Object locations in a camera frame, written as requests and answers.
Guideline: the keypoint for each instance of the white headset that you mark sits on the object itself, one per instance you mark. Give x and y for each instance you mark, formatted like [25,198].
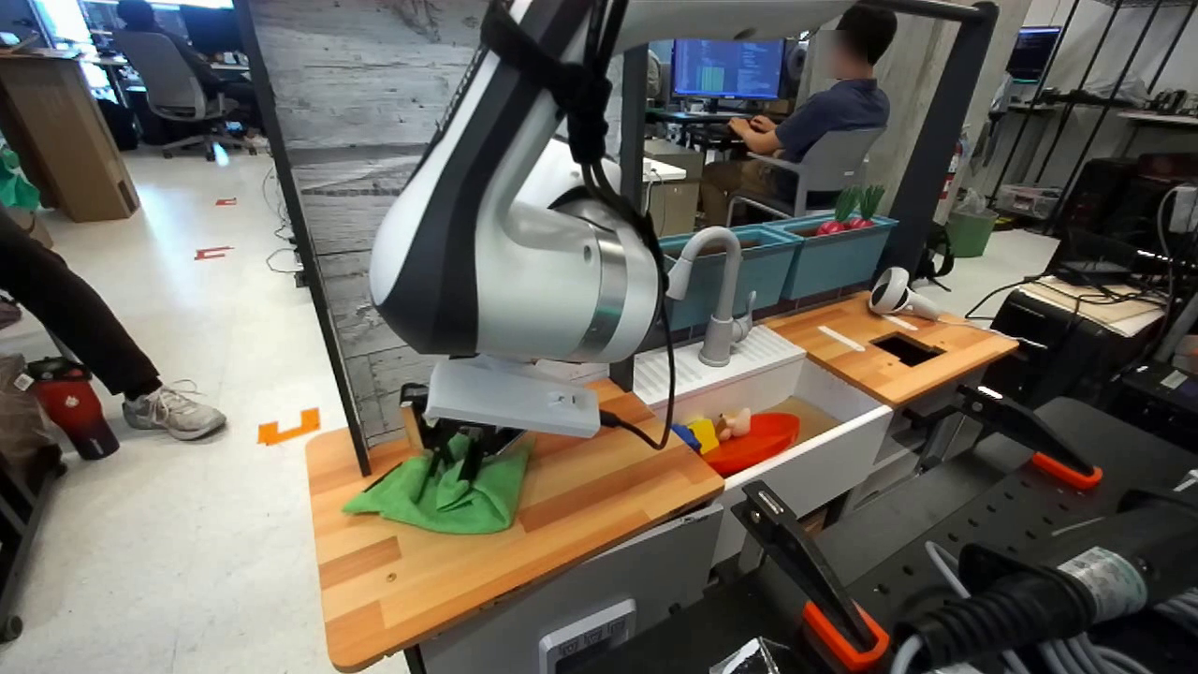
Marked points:
[897,297]

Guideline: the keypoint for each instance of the red black canister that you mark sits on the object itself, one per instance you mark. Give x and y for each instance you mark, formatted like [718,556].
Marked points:
[69,398]

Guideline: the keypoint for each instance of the white sneaker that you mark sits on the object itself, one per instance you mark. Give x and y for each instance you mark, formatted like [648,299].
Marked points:
[172,413]

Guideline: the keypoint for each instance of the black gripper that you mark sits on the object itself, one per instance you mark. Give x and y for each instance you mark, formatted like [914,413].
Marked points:
[448,441]

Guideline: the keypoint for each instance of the green towel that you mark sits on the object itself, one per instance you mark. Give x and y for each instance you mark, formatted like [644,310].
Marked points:
[437,499]

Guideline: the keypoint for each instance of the standing person dark leg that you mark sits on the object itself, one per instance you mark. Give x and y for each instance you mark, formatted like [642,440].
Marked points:
[74,310]

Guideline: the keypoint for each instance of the black orange clamp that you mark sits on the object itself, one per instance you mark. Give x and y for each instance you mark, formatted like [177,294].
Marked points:
[1051,455]
[845,630]

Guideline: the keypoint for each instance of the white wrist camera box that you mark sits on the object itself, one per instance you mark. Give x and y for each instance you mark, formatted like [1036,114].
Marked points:
[514,398]

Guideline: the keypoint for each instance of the seated person blue shirt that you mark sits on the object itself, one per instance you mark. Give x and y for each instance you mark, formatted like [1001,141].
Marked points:
[856,97]

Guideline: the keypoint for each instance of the yellow toy block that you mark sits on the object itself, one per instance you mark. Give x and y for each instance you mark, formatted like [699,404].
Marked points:
[705,433]

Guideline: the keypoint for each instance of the grey sink faucet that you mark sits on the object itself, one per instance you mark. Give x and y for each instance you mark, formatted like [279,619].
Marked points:
[723,328]

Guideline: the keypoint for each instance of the computer monitor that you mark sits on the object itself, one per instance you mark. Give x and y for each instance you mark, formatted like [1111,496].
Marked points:
[705,68]

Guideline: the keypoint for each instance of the white sink basin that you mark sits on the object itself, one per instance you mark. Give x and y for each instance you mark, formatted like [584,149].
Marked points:
[840,425]

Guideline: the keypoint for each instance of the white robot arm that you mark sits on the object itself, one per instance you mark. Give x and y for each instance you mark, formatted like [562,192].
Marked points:
[512,248]

